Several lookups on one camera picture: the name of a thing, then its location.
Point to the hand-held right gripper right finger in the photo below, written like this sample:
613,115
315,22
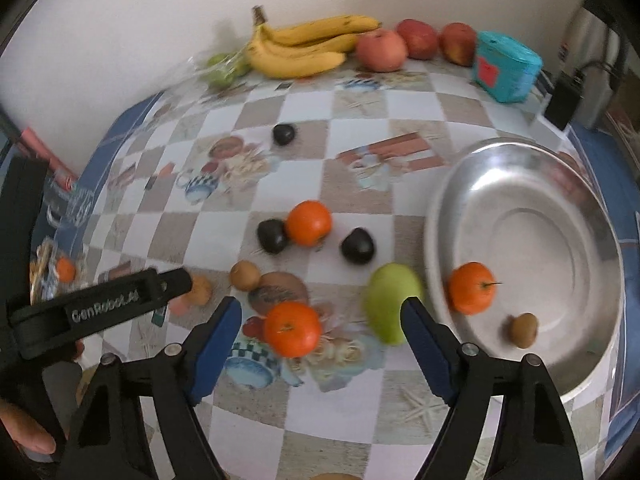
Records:
425,350

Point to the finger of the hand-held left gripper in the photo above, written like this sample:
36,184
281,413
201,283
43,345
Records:
172,285

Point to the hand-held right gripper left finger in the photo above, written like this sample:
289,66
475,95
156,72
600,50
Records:
220,345

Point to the green mango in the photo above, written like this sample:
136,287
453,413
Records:
387,305

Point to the orange tangerine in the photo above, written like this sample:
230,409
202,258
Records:
309,223
292,329
471,288

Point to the stainless steel bowl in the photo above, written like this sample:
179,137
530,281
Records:
540,240

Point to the bag of green fruits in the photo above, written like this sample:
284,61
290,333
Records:
225,67

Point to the person's left hand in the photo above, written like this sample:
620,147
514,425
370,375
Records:
25,430

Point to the clear plastic bag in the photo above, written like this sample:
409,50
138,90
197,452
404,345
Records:
62,230

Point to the small orange fruit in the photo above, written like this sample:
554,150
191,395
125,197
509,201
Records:
65,270

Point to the red packet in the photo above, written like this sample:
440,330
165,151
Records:
45,155

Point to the yellow banana bunch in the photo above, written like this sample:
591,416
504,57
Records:
295,55

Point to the black charger block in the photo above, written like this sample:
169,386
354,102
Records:
565,100

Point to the teal plastic box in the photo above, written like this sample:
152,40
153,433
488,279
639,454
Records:
505,70

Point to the pale pink apple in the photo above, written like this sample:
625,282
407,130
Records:
381,50

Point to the red apple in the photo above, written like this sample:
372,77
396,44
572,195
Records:
417,39
457,43

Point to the stainless steel kettle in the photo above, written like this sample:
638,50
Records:
595,40

